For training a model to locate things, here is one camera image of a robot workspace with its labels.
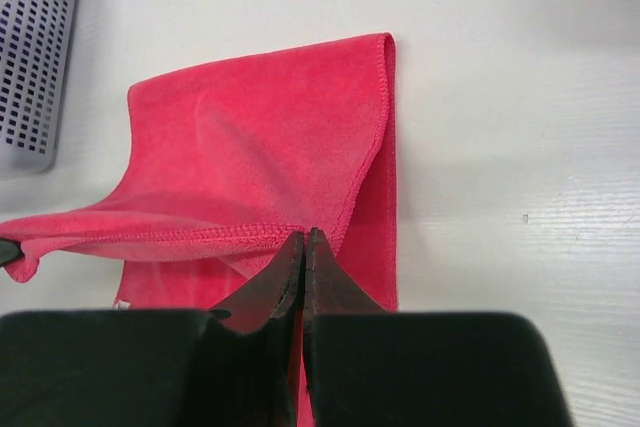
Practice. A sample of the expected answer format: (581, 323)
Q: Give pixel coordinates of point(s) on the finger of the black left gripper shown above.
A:
(10, 251)

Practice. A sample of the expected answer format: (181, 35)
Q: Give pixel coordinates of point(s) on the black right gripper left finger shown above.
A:
(230, 365)

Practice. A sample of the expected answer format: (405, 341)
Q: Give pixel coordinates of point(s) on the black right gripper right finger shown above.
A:
(367, 366)

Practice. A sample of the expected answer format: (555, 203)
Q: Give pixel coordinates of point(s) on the pink microfiber towel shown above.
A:
(227, 159)

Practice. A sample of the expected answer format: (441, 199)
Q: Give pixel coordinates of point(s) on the white left plastic basket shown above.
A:
(35, 39)

